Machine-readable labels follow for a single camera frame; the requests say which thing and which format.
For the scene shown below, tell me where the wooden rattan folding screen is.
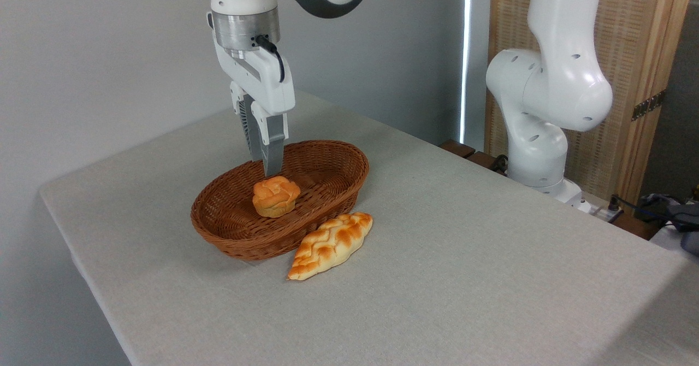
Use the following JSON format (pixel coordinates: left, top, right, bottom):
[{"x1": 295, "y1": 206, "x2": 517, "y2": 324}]
[{"x1": 484, "y1": 0, "x2": 697, "y2": 204}]

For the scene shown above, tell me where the white power strip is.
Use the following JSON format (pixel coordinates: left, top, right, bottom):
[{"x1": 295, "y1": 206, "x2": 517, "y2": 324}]
[{"x1": 578, "y1": 191, "x2": 624, "y2": 223}]

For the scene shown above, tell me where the metal screen hinge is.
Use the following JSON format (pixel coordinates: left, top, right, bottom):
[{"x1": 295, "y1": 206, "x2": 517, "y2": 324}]
[{"x1": 631, "y1": 90, "x2": 667, "y2": 122}]

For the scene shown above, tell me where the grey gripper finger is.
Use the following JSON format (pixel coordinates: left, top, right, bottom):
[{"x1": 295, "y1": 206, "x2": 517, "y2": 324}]
[
  {"x1": 229, "y1": 81, "x2": 264, "y2": 162},
  {"x1": 252, "y1": 102, "x2": 289, "y2": 177}
]

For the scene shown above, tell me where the long braided bread loaf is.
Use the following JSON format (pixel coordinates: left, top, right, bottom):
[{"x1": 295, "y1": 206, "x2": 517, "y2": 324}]
[{"x1": 287, "y1": 211, "x2": 374, "y2": 282}]

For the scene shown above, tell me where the dark wooden block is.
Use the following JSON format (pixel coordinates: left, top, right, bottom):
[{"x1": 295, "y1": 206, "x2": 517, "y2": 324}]
[
  {"x1": 438, "y1": 139, "x2": 476, "y2": 160},
  {"x1": 466, "y1": 151, "x2": 510, "y2": 176}
]

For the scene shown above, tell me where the grey linen tablecloth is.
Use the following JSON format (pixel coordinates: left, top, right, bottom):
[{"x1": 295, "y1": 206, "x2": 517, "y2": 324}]
[{"x1": 39, "y1": 90, "x2": 699, "y2": 366}]

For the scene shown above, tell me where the dark grey bundled device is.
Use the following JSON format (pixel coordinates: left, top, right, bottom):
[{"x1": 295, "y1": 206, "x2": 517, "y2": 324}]
[{"x1": 635, "y1": 192, "x2": 699, "y2": 256}]

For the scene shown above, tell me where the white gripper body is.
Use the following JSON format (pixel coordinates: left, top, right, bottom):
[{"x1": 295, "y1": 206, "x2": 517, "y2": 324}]
[{"x1": 208, "y1": 11, "x2": 297, "y2": 117}]

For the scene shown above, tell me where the brown wicker oval basket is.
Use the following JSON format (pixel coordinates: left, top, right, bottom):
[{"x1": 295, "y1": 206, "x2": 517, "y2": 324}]
[{"x1": 190, "y1": 139, "x2": 370, "y2": 262}]

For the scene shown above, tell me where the round knotted bread roll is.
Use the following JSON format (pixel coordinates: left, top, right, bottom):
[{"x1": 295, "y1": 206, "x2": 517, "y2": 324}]
[{"x1": 252, "y1": 175, "x2": 302, "y2": 219}]

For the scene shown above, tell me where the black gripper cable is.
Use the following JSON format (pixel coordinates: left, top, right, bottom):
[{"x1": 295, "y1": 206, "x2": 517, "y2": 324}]
[{"x1": 253, "y1": 35, "x2": 286, "y2": 84}]

